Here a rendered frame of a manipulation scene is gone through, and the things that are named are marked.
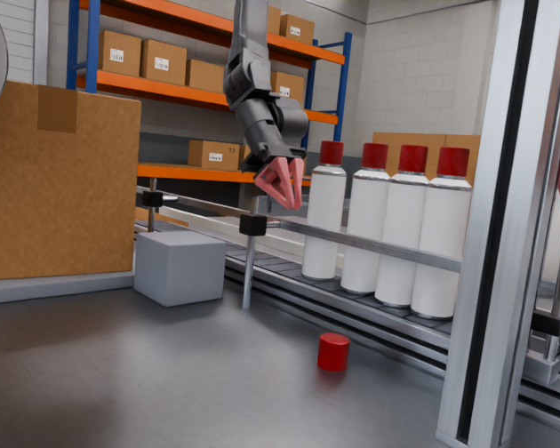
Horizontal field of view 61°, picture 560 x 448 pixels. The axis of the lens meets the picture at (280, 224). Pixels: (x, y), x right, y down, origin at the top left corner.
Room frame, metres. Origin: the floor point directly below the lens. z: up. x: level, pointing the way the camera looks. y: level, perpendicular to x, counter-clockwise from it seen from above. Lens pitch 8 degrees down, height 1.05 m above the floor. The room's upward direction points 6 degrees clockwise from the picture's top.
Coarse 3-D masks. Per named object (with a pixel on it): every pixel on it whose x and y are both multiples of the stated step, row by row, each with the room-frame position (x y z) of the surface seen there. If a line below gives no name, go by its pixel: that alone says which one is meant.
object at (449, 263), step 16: (208, 208) 0.85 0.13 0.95; (224, 208) 0.82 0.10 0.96; (288, 224) 0.70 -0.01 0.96; (304, 224) 0.68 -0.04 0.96; (336, 240) 0.63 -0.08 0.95; (352, 240) 0.61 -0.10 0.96; (368, 240) 0.59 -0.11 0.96; (400, 256) 0.56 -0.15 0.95; (416, 256) 0.54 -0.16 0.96; (432, 256) 0.53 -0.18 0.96; (448, 256) 0.53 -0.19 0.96; (544, 288) 0.44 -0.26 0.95
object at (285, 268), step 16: (144, 224) 1.05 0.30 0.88; (160, 224) 1.07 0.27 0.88; (224, 240) 0.94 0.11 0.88; (240, 256) 0.80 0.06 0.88; (256, 256) 0.82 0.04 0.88; (272, 256) 0.83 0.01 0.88; (272, 272) 0.72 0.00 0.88; (288, 272) 0.72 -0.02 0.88; (320, 288) 0.65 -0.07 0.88; (336, 288) 0.65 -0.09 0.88; (368, 304) 0.59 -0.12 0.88; (416, 320) 0.54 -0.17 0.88; (432, 320) 0.55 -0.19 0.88
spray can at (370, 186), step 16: (368, 144) 0.64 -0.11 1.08; (384, 144) 0.64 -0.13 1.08; (368, 160) 0.64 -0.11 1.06; (384, 160) 0.64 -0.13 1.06; (368, 176) 0.63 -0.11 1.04; (384, 176) 0.63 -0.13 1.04; (352, 192) 0.64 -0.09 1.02; (368, 192) 0.63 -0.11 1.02; (384, 192) 0.63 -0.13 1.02; (352, 208) 0.64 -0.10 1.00; (368, 208) 0.63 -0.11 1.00; (384, 208) 0.63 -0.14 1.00; (352, 224) 0.64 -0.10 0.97; (368, 224) 0.62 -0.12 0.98; (352, 256) 0.63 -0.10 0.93; (368, 256) 0.62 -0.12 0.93; (352, 272) 0.63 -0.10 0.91; (368, 272) 0.63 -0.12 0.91; (352, 288) 0.63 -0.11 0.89; (368, 288) 0.63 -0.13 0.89
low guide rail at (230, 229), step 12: (168, 216) 1.09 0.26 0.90; (180, 216) 1.05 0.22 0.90; (192, 216) 1.02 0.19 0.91; (216, 228) 0.95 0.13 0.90; (228, 228) 0.92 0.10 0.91; (264, 240) 0.85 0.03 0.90; (276, 240) 0.82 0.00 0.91; (288, 240) 0.81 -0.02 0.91; (300, 252) 0.78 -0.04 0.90; (336, 264) 0.72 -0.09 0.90
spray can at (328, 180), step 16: (336, 144) 0.69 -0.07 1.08; (320, 160) 0.70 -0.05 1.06; (336, 160) 0.69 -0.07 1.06; (320, 176) 0.68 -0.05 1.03; (336, 176) 0.68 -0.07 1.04; (320, 192) 0.68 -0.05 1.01; (336, 192) 0.68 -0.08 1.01; (320, 208) 0.68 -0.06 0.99; (336, 208) 0.68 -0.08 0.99; (320, 224) 0.68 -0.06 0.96; (336, 224) 0.68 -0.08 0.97; (320, 240) 0.68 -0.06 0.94; (304, 256) 0.69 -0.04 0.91; (320, 256) 0.68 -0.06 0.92; (336, 256) 0.69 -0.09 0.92; (304, 272) 0.69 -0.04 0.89; (320, 272) 0.68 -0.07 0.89
